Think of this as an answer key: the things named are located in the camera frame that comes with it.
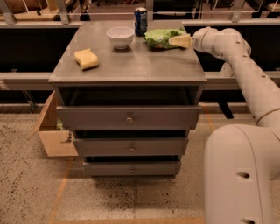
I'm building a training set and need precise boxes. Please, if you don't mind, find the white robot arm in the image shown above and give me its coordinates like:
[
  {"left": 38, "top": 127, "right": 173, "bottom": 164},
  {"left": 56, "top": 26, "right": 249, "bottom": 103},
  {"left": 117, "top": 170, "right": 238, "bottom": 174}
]
[{"left": 169, "top": 27, "right": 280, "bottom": 224}]

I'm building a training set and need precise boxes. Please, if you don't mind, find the white bowl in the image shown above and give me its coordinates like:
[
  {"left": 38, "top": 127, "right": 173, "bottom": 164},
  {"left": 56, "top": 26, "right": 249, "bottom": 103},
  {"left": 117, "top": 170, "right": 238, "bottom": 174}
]
[{"left": 107, "top": 26, "right": 135, "bottom": 49}]

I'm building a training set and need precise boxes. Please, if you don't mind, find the blue soda can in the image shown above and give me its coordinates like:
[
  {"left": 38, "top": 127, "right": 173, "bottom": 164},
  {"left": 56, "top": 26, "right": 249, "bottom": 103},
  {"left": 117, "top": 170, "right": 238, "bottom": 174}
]
[{"left": 134, "top": 7, "right": 148, "bottom": 37}]

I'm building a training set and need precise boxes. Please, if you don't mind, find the top grey drawer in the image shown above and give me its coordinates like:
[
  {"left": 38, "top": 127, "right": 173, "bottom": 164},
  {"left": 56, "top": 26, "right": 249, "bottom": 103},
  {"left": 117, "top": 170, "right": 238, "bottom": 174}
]
[{"left": 56, "top": 106, "right": 201, "bottom": 130}]

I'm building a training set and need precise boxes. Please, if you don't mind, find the bottom grey drawer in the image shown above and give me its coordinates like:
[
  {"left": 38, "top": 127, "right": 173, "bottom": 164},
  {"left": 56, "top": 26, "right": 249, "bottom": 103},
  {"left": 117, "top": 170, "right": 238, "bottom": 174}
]
[{"left": 82, "top": 161, "right": 181, "bottom": 176}]

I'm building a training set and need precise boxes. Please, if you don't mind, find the grey drawer cabinet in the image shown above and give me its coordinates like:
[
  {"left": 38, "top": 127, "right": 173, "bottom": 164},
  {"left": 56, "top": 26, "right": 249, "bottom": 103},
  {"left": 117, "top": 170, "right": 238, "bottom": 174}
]
[{"left": 48, "top": 19, "right": 208, "bottom": 177}]

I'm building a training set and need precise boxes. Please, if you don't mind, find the cardboard box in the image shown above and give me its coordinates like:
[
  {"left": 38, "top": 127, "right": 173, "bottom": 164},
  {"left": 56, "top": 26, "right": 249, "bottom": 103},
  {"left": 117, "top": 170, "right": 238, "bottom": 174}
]
[{"left": 28, "top": 92, "right": 78, "bottom": 157}]

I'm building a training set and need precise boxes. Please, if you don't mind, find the yellow sponge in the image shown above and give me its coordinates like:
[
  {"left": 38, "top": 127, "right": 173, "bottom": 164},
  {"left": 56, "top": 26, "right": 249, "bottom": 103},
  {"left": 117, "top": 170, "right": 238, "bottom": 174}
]
[{"left": 74, "top": 48, "right": 99, "bottom": 70}]

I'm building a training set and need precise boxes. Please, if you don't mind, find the grey drawer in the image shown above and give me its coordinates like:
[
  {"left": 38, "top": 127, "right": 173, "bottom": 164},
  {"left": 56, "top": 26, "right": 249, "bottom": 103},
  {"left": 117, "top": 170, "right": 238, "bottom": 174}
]
[
  {"left": 56, "top": 106, "right": 201, "bottom": 130},
  {"left": 73, "top": 137, "right": 188, "bottom": 157},
  {"left": 82, "top": 161, "right": 181, "bottom": 176}
]

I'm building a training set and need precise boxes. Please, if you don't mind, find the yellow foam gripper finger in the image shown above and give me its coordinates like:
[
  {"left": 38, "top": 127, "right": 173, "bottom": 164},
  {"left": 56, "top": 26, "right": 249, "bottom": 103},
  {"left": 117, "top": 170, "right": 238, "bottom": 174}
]
[{"left": 168, "top": 34, "right": 192, "bottom": 48}]

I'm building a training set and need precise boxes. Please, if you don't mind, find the clear sanitizer bottle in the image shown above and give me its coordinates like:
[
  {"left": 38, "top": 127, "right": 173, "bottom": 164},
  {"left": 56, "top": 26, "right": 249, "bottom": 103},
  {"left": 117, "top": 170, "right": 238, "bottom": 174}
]
[{"left": 220, "top": 62, "right": 233, "bottom": 77}]

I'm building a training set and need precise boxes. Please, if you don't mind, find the green rice chip bag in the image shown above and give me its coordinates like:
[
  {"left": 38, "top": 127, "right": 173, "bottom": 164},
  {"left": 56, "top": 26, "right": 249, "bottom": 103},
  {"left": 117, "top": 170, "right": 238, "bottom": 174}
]
[{"left": 144, "top": 27, "right": 186, "bottom": 49}]

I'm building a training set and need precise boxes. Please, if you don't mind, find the middle grey drawer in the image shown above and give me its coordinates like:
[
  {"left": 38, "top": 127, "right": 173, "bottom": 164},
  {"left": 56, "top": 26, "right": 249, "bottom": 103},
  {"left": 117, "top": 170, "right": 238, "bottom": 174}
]
[{"left": 73, "top": 137, "right": 188, "bottom": 157}]

